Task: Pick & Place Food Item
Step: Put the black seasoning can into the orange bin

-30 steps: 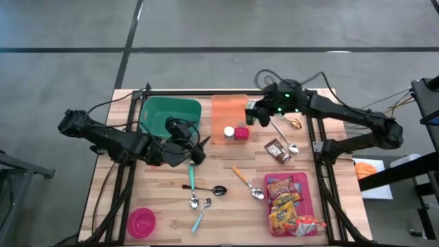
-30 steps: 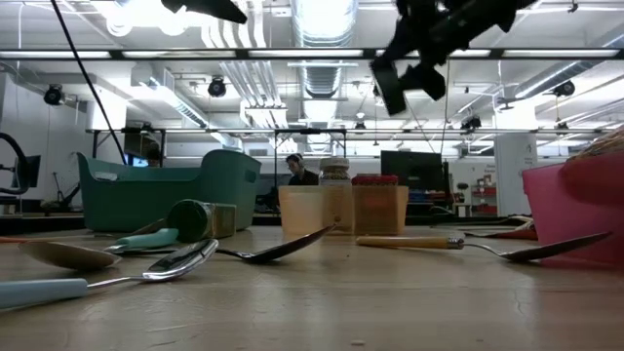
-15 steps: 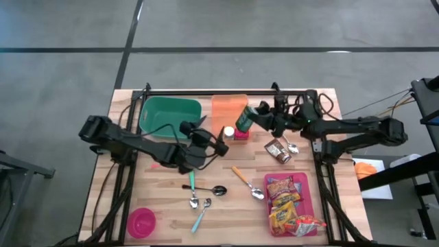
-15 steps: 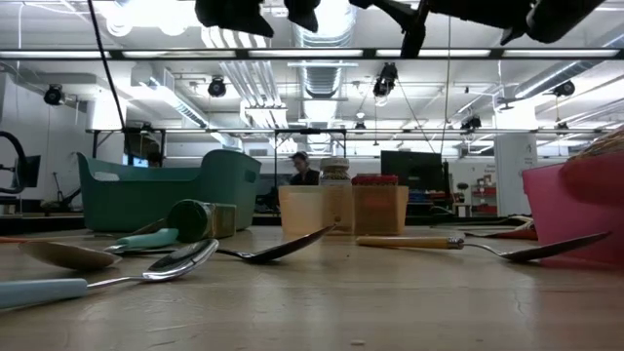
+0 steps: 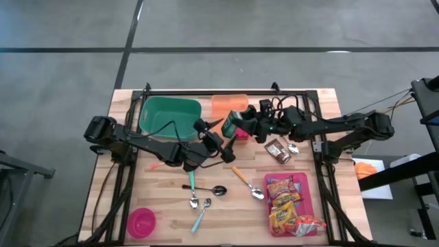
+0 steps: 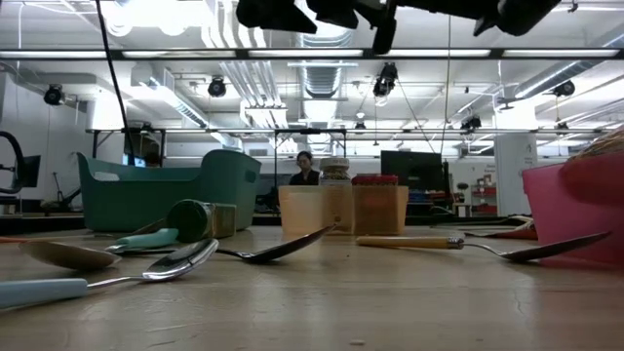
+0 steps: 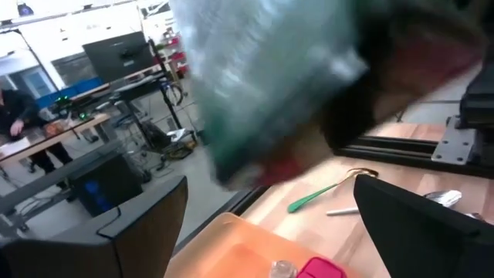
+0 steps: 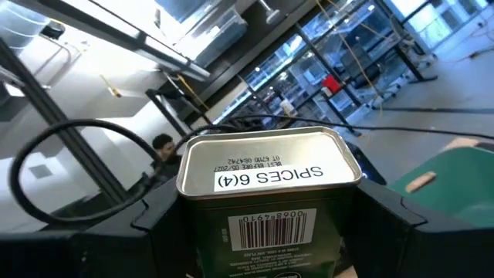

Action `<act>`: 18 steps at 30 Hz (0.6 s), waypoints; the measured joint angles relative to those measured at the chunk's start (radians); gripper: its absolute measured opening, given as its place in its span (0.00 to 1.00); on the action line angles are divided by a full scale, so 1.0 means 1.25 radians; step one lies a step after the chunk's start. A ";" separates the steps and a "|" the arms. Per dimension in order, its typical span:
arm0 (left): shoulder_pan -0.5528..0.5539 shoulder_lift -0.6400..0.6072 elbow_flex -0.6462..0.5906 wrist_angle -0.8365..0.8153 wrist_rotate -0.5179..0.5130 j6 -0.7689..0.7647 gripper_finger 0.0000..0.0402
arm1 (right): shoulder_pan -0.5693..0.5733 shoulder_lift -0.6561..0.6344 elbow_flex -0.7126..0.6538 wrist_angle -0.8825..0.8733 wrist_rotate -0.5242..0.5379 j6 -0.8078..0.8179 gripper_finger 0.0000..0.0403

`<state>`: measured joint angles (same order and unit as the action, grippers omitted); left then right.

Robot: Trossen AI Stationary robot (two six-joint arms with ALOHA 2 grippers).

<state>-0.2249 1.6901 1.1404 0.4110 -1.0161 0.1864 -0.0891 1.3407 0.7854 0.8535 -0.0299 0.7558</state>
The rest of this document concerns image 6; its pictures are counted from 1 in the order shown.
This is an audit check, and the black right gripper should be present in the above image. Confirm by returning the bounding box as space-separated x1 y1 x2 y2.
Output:
235 0 493 57

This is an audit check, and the bagel seasoning jar white lid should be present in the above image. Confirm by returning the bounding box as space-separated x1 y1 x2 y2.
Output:
318 156 353 234

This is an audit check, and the red-lidded spice container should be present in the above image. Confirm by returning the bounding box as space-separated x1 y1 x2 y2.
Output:
351 174 401 235

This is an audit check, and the green spice jar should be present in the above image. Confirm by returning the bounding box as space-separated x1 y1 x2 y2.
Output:
166 198 239 245

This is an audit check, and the black ceiling spotlight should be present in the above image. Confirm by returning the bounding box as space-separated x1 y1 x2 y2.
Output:
459 114 484 133
371 61 400 98
42 83 65 107
207 76 228 98
552 79 577 98

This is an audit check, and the black rig crossbar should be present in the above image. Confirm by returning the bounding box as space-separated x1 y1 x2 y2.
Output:
0 47 624 61

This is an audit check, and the black computer monitor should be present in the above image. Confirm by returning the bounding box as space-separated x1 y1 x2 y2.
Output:
380 149 446 202
18 154 43 190

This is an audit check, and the orange translucent plastic bin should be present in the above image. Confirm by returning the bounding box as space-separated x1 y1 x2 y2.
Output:
278 184 410 237

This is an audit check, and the black metal spoon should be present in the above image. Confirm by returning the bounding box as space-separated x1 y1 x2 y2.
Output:
116 222 339 265

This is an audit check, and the green plastic bin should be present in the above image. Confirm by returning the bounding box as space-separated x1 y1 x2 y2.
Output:
76 148 263 234

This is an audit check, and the red storage shelf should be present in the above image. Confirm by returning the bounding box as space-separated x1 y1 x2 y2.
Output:
470 174 499 216

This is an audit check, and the pink plastic tray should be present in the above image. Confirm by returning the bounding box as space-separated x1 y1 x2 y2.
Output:
521 149 624 268

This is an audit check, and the silver ceiling air duct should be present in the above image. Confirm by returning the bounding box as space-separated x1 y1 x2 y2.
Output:
287 60 360 101

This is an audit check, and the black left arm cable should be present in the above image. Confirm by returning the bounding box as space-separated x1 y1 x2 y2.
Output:
94 0 137 167

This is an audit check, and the wooden-handled spoon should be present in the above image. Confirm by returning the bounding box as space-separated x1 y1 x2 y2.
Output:
355 230 614 264

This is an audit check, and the silver ceiling duct pipe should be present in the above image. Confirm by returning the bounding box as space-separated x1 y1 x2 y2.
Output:
511 28 624 99

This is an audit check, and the teal-handled spoon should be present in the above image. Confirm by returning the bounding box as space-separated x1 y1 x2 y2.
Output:
17 227 180 272

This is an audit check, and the black aluminium table frame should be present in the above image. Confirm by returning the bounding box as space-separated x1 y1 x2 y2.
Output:
0 212 88 232

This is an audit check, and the light blue-handled spoon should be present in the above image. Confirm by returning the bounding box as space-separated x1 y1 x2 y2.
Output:
0 238 220 310

